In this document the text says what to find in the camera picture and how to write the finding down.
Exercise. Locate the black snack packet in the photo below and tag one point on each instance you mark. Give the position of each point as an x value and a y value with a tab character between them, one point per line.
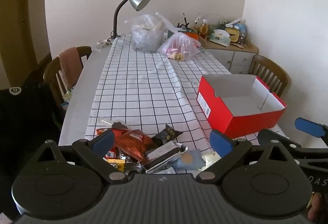
166	134

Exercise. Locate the orange container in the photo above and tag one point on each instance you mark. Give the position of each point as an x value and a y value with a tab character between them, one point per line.
192	34

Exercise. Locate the pale white snack packet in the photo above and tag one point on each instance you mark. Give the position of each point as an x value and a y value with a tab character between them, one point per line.
211	160

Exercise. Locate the white tube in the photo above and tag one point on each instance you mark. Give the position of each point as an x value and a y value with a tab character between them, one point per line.
233	23

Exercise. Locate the light blue cookie packet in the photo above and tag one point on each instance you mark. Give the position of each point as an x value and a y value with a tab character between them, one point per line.
188	160

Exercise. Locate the clear snack stick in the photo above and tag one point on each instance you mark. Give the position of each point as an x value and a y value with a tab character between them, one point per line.
119	125

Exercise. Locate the large clear plastic bag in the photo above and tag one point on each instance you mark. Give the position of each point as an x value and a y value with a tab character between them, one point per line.
146	36

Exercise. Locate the pink cloth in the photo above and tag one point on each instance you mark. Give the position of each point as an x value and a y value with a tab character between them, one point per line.
70	65

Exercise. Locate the orange red chip bag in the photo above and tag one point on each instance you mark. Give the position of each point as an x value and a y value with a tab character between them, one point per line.
102	132

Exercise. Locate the green white tissue box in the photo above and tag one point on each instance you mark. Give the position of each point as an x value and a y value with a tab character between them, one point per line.
219	38

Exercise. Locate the blue patterned package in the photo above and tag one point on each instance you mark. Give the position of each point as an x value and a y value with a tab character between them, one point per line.
242	33

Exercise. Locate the white corner cabinet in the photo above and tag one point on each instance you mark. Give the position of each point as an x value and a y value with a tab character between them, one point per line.
240	58

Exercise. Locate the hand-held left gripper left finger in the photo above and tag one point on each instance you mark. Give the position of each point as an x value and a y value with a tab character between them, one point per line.
103	140

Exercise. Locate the person's right hand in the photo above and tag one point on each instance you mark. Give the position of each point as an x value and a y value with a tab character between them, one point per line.
315	210

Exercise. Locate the yellow tissue holder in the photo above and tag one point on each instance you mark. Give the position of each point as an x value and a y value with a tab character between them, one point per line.
233	33

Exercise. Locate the white power strip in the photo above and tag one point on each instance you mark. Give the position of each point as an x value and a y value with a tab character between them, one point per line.
102	44

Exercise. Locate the red cardboard box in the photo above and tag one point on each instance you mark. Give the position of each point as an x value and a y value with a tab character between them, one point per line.
243	121

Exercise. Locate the amber liquid bottle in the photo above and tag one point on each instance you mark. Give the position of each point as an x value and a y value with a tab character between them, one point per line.
204	30

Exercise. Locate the yellow candy packet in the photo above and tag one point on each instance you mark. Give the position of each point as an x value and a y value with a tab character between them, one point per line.
116	163

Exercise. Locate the silver snack packet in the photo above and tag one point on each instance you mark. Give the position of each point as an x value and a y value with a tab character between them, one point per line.
164	153

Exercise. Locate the pink clear plastic bag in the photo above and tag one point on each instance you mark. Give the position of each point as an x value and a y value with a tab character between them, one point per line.
179	45

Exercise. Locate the dark red chip bag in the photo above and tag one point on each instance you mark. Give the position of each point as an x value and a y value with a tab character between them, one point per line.
133	144

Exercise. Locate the black jacket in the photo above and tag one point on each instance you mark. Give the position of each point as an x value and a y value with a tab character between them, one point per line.
20	116

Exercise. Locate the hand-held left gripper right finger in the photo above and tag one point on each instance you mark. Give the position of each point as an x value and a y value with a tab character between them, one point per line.
220	143

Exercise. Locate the black branch ornament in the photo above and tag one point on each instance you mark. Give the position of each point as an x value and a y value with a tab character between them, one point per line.
184	22

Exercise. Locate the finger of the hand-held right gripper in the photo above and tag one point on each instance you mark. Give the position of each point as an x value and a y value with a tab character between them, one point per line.
264	134
308	127

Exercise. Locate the wooden slatted chair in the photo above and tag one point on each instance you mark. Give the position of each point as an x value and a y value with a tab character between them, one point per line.
266	62

